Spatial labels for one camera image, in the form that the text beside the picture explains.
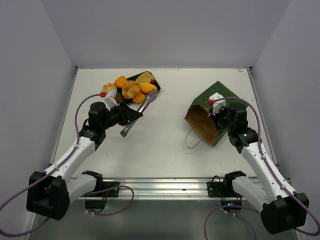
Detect small pale fake bun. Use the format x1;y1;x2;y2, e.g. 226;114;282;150
101;83;118;93

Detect long orange fake bread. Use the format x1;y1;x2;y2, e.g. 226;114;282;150
115;76;146;104

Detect aluminium rail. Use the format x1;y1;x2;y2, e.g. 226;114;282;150
84;177;240;200

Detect dark brown fake croissant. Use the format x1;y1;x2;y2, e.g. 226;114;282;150
115;93;126;104

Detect pale twisted fake bread roll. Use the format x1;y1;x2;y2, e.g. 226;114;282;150
122;80;141;99

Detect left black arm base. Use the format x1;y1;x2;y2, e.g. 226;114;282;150
82;170;120;198

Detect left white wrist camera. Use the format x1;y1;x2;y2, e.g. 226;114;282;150
104;88;118;110

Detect metal tongs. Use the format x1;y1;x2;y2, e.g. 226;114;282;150
120;90;158;138

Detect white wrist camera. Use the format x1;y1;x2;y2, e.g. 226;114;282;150
206;92;226;115
104;88;118;110

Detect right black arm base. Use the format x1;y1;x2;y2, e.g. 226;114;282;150
206;171;247;198

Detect brown sliced fake bread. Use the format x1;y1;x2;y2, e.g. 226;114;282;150
135;71;155;84

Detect green brown paper bag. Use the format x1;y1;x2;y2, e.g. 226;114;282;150
184;81;241;147

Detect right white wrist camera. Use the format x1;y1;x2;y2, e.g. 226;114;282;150
206;92;226;115

